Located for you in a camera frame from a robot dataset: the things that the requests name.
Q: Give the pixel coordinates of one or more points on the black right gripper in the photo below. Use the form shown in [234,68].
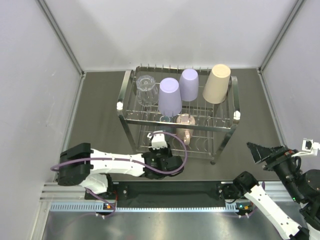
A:
[279,154]

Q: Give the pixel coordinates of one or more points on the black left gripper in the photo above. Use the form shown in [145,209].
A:
[167,150]

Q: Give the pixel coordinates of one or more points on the lavender cup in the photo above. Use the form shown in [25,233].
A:
[169,98]
[189,85]

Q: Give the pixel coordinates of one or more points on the clear plastic cup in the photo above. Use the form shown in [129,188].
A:
[147,92]

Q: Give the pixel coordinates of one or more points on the beige tumbler cup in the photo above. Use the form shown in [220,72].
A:
[216,87]

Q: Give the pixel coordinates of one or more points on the blue-grey mug white inside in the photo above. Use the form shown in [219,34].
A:
[165,128]

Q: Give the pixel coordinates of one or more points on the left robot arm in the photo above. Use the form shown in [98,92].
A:
[84,166]

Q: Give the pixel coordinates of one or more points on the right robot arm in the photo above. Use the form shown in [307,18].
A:
[247,194]

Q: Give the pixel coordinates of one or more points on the steel two-tier dish rack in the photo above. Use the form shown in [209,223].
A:
[212,124]

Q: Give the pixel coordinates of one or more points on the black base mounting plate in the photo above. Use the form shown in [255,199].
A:
[165,194]

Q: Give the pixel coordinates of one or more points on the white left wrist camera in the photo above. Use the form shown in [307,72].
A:
[158,140]

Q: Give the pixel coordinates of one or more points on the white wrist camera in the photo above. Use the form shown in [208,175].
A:
[309,148]
[158,140]

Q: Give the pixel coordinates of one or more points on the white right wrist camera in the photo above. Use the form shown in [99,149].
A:
[309,148]

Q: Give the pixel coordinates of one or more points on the grey slotted cable duct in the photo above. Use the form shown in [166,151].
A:
[100,207]

